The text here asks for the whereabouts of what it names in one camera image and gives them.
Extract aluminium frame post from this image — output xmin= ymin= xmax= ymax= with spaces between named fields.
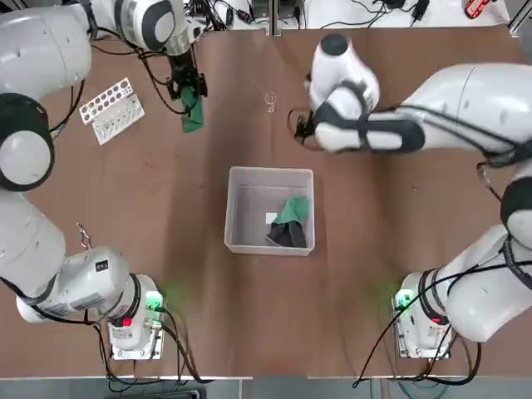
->
xmin=506 ymin=16 xmax=532 ymax=38
xmin=268 ymin=0 xmax=283 ymax=37

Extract red and black tool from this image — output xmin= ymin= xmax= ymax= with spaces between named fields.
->
xmin=464 ymin=0 xmax=491 ymax=20

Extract green wiping cloth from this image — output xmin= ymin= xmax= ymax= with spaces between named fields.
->
xmin=265 ymin=195 xmax=312 ymax=249
xmin=180 ymin=85 xmax=207 ymax=135

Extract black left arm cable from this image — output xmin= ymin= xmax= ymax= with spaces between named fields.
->
xmin=91 ymin=24 xmax=188 ymax=116

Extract clear plastic storage box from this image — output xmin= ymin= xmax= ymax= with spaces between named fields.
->
xmin=223 ymin=165 xmax=316 ymax=256

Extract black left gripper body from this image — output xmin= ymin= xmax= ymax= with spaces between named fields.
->
xmin=168 ymin=50 xmax=199 ymax=84

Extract white test tube rack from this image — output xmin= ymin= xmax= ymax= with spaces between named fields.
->
xmin=78 ymin=77 xmax=146 ymax=145

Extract metal crucible tongs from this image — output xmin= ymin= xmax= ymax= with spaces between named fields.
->
xmin=76 ymin=223 xmax=93 ymax=250

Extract black base cable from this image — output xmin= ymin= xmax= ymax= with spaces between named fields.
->
xmin=160 ymin=307 xmax=215 ymax=383
xmin=355 ymin=290 xmax=416 ymax=386

